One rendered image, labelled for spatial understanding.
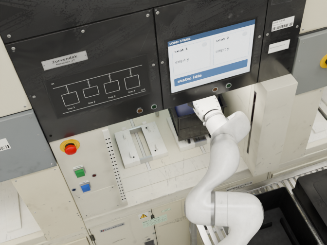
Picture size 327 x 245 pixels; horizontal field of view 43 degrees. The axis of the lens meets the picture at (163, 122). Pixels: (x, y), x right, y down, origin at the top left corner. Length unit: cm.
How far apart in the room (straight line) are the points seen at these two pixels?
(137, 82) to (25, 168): 49
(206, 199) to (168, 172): 71
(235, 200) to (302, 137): 78
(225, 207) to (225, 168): 11
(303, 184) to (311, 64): 58
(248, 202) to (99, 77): 56
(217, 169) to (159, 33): 42
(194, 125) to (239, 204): 72
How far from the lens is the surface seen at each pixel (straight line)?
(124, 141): 200
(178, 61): 130
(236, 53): 138
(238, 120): 151
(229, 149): 124
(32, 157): 145
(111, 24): 116
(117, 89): 130
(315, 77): 165
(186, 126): 184
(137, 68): 127
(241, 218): 122
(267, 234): 189
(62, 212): 175
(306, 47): 152
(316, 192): 192
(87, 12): 113
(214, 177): 121
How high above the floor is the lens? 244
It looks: 48 degrees down
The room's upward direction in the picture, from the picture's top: 6 degrees counter-clockwise
